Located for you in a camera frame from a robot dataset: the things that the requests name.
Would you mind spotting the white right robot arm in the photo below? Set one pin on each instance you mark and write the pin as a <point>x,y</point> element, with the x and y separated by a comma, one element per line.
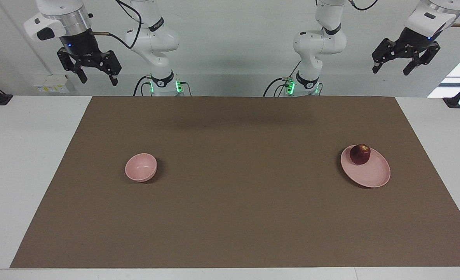
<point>156,39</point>

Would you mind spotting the white wall socket box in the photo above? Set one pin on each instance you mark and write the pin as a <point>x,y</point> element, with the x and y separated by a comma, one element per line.
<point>51,83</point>

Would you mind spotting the pink bowl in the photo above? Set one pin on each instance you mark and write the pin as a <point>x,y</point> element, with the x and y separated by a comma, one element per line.
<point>138,169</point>

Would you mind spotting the pink plate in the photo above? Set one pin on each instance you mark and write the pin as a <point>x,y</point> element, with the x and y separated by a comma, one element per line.
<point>372,173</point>

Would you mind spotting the brown table mat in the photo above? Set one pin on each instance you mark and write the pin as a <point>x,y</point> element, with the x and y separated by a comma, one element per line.
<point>245,217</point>

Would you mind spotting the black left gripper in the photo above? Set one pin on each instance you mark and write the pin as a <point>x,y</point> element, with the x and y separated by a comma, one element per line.
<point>414,42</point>

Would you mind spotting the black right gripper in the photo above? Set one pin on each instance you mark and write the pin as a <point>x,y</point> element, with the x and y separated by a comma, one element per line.
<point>80,42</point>

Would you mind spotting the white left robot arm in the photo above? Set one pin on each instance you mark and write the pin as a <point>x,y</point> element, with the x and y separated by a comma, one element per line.
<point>319,42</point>

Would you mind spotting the dark red apple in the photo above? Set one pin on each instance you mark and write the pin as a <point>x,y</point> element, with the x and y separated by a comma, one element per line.
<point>360,154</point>

